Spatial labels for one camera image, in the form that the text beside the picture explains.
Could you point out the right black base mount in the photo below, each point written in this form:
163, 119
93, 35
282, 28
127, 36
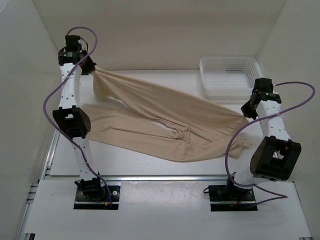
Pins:
230, 198

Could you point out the beige trousers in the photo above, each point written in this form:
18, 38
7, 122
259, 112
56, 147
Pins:
160, 121

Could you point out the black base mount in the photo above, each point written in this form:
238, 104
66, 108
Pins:
94, 198
230, 198

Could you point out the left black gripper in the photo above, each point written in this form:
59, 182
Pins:
90, 68

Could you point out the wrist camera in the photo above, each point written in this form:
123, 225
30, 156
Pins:
73, 43
263, 85

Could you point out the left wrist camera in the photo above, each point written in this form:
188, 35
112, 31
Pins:
73, 43

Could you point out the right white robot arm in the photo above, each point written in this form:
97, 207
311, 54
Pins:
275, 157

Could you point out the white plastic basket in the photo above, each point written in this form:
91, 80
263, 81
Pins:
229, 78

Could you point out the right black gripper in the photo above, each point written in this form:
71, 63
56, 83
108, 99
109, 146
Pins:
247, 112

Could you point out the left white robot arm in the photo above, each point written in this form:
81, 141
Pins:
74, 122

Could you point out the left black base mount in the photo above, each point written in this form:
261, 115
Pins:
94, 198

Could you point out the aluminium frame rail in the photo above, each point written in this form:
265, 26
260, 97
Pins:
159, 200

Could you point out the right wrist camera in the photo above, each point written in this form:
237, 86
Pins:
263, 85

